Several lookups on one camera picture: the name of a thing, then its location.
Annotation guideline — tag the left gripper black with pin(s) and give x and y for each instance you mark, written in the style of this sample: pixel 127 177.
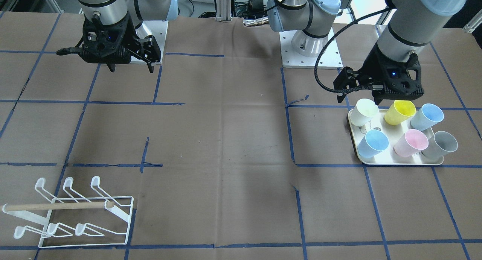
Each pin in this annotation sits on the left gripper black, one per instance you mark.
pixel 372 66

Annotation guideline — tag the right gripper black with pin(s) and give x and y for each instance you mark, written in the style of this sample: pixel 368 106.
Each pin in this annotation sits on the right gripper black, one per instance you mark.
pixel 131 35

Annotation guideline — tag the light blue cup front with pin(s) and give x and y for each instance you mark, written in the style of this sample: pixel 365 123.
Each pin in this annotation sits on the light blue cup front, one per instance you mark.
pixel 373 143

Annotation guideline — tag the light blue cup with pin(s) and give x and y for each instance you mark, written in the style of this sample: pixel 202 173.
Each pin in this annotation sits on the light blue cup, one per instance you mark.
pixel 373 143
pixel 428 115

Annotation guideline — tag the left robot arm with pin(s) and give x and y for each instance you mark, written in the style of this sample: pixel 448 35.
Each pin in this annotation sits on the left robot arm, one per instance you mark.
pixel 413 25

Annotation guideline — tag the white plastic cup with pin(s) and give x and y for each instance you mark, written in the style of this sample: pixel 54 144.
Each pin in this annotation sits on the white plastic cup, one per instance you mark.
pixel 363 112

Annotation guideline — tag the yellow plastic cup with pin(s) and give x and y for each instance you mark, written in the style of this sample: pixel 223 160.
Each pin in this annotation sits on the yellow plastic cup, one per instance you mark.
pixel 399 111

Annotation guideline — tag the light blue cup back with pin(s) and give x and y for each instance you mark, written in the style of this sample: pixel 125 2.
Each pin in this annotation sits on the light blue cup back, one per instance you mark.
pixel 428 115

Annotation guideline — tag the pink plastic cup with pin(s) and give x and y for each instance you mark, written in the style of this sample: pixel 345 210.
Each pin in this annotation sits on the pink plastic cup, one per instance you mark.
pixel 411 142

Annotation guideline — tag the grey plastic cup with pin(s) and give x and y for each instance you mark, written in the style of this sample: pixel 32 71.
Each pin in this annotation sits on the grey plastic cup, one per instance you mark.
pixel 440 144

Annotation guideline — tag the cream plastic tray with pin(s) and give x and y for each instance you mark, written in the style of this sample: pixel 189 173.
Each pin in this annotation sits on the cream plastic tray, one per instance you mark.
pixel 393 133

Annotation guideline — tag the black power adapter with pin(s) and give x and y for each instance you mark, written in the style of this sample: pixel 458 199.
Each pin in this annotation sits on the black power adapter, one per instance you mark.
pixel 255 6

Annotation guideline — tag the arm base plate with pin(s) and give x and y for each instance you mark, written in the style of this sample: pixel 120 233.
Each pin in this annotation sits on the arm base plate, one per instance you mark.
pixel 292 57
pixel 158 29

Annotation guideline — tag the aluminium frame post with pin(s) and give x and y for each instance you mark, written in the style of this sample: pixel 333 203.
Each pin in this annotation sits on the aluminium frame post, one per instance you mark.
pixel 223 10

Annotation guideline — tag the white wire cup rack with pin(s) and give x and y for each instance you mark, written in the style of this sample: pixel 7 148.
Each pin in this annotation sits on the white wire cup rack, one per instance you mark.
pixel 75 220

